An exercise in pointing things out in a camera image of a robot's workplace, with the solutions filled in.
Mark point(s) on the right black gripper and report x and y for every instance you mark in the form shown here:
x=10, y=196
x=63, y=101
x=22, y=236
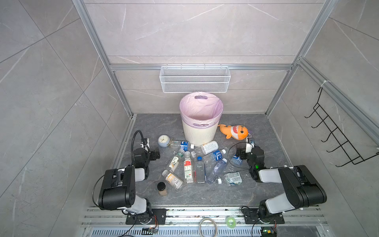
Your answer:
x=242, y=152

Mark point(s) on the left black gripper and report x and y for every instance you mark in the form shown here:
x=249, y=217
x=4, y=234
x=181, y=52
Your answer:
x=154, y=154

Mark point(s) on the small blue label bottle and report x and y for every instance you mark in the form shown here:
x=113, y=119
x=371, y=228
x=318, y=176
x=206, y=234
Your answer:
x=236, y=161

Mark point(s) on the green cap small bottle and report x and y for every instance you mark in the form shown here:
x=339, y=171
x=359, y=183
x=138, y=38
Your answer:
x=175, y=160

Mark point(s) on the crushed green label bottle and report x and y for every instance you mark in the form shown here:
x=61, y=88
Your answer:
x=230, y=179

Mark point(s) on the tall clear bluish bottle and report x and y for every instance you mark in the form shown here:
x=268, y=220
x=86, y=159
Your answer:
x=217, y=170

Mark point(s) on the red label clear bottle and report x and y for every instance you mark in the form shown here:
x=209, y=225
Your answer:
x=188, y=172

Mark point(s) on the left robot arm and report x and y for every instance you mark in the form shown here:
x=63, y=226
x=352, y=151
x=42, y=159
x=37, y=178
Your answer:
x=116, y=189

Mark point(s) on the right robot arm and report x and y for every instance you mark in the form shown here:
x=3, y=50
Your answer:
x=301, y=189

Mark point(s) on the white ribbed trash bin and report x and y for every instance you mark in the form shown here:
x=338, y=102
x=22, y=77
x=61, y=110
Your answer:
x=198, y=136

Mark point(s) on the pink bin liner bag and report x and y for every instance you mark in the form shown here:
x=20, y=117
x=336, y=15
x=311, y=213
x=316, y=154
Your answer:
x=201, y=109

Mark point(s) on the orange shark plush toy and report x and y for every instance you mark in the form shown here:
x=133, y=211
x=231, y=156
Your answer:
x=238, y=132

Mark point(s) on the orange label pill bottle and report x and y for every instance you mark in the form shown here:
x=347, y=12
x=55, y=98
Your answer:
x=172, y=179

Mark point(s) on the clear bottle blue label middle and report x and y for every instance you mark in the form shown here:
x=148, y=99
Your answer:
x=215, y=156

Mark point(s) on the clear bottle blue label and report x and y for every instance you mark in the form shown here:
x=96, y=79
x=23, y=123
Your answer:
x=181, y=144
x=215, y=156

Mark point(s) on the brown jar black lid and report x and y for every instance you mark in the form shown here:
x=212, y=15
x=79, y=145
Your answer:
x=161, y=186

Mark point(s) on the clear bottle blue label left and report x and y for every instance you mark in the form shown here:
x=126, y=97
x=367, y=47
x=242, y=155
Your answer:
x=181, y=144

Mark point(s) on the white label wide bottle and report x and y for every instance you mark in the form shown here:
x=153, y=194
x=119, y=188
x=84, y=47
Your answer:
x=204, y=149

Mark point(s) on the blue cap artesian bottle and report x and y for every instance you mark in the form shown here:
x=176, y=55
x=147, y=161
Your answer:
x=200, y=171

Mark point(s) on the green tape roll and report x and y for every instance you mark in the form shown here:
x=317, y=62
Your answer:
x=230, y=222

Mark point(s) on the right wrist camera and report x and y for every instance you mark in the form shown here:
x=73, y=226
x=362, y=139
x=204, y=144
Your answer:
x=250, y=144

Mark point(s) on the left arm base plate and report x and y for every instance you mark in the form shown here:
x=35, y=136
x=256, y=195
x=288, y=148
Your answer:
x=150, y=217

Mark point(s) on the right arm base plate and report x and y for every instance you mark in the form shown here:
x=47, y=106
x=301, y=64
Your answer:
x=254, y=215

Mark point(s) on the white wire mesh basket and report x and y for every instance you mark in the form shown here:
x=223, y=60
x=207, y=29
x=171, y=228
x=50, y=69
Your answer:
x=188, y=79

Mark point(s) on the black wall hook rack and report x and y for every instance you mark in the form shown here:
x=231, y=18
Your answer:
x=335, y=132

